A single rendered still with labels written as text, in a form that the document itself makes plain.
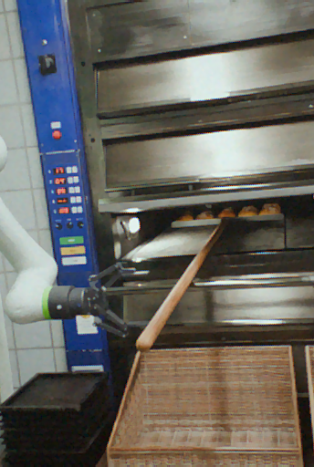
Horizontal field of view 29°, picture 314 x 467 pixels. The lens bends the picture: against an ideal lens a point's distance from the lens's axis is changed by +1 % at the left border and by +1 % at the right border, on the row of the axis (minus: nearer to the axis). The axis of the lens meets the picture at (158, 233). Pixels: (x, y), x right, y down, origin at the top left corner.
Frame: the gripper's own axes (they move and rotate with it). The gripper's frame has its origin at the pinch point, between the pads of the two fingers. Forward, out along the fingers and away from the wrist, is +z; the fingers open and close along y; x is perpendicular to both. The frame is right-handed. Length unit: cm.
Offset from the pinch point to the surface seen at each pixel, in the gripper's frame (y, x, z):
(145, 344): -0.7, 39.3, 9.1
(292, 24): -74, -58, 42
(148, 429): 59, -47, -16
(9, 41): -81, -56, -54
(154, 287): 1.6, -19.5, -2.3
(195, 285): 1.6, -19.5, 10.2
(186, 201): -21.8, -41.8, 5.9
